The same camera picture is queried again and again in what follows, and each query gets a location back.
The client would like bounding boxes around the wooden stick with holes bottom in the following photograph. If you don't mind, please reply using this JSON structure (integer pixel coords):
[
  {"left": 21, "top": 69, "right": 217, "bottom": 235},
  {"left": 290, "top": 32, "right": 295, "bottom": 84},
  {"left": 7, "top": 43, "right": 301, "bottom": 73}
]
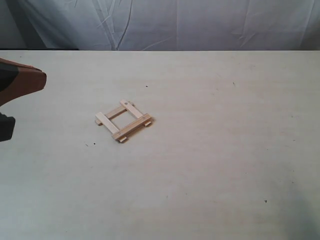
[{"left": 112, "top": 113, "right": 152, "bottom": 142}]

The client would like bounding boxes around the wooden stick with holes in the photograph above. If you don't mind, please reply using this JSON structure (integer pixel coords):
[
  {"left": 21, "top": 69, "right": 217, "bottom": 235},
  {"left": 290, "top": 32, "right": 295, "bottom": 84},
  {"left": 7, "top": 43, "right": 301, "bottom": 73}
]
[
  {"left": 120, "top": 99, "right": 143, "bottom": 119},
  {"left": 112, "top": 113, "right": 152, "bottom": 142}
]

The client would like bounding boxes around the white wrinkled backdrop cloth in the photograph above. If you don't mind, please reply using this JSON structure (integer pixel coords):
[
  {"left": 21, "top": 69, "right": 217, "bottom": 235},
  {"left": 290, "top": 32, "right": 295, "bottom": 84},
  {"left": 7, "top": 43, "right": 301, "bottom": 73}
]
[{"left": 0, "top": 0, "right": 320, "bottom": 51}]

